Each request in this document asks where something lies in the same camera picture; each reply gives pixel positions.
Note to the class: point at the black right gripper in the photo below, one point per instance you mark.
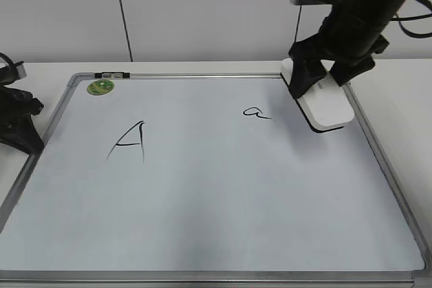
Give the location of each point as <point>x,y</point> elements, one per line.
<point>343,37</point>

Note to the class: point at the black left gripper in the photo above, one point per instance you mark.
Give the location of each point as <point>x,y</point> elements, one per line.
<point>17,128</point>

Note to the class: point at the white whiteboard eraser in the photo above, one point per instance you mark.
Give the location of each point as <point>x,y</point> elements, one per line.
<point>323,108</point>

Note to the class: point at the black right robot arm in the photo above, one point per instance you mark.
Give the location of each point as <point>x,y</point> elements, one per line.
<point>379,11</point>

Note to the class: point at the green round magnet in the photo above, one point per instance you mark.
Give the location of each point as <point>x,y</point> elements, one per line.
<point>100,87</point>

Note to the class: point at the white aluminium-framed whiteboard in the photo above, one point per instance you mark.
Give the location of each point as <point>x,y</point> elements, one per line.
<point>193,180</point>

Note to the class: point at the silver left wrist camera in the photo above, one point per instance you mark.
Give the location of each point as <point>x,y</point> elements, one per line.
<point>11,73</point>

